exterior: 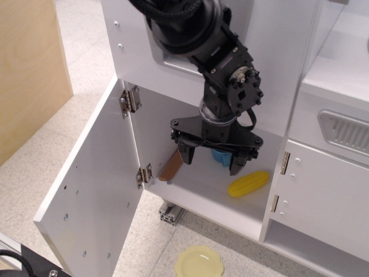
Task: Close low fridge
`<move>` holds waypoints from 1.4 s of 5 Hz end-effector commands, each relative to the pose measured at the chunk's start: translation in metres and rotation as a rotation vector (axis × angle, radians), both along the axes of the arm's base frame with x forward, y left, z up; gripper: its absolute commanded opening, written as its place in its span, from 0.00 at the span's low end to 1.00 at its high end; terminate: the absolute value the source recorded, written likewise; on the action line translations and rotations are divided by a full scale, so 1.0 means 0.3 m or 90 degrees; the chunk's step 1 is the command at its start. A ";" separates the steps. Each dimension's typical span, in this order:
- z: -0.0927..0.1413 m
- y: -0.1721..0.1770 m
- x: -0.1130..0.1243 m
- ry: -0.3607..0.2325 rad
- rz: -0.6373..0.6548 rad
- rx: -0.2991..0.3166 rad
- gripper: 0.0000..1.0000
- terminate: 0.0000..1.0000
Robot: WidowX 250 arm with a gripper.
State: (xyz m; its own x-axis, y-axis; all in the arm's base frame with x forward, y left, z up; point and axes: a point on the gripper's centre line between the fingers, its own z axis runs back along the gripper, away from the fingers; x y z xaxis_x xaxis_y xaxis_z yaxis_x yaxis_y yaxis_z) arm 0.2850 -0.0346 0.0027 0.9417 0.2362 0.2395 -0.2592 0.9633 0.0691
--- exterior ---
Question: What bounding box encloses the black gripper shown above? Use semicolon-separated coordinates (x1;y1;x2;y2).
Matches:
170;115;263;176

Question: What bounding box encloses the white low fridge door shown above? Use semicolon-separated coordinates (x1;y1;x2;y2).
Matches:
33;78;142;276

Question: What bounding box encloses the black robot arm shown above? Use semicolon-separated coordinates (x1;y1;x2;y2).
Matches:
133;1;263;175

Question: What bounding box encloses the blue toy cup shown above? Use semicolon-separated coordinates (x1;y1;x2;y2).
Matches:
211;149;232;167

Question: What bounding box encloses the brown wooden toy spatula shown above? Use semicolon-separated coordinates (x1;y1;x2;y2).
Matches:
159;151;183;181

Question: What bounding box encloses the yellow toy corn cob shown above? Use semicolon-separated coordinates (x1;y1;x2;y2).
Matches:
228;171;270;197

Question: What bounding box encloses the aluminium extrusion foot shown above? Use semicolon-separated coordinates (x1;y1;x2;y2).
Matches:
159;202;185;226

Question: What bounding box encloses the lower metal door hinge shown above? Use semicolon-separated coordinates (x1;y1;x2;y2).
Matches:
136;163;153;189

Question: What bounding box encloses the metal door hinge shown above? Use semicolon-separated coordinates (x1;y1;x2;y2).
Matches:
136;163;153;189
119;85;142;119

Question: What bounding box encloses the upper oven door hinge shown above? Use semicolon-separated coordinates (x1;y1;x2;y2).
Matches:
280;151;291;175

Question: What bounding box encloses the oven door hinge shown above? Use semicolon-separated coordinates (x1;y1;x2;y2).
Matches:
270;194;279;212
280;151;291;175

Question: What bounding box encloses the lower oven door hinge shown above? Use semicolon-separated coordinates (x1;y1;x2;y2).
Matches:
270;194;279;212

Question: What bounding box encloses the upper metal door hinge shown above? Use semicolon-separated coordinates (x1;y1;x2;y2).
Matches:
119;85;142;119

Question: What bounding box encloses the white toy kitchen cabinet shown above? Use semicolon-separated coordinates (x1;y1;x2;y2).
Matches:
101;1;368;276

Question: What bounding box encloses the pale yellow toy plate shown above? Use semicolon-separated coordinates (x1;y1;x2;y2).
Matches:
174;245;224;277

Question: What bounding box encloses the grey ice dispenser recess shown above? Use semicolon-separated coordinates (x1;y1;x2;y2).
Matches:
145;20;202;77

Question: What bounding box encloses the white oven door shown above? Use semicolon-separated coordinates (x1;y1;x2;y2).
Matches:
270;141;368;260

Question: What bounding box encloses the grey oven vent panel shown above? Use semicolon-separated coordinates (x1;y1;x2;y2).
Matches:
317;110;368;155

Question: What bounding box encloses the plywood board panel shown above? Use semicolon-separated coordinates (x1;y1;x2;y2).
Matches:
1;1;73;163

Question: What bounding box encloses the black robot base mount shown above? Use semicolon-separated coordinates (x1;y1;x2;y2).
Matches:
0;244;73;277

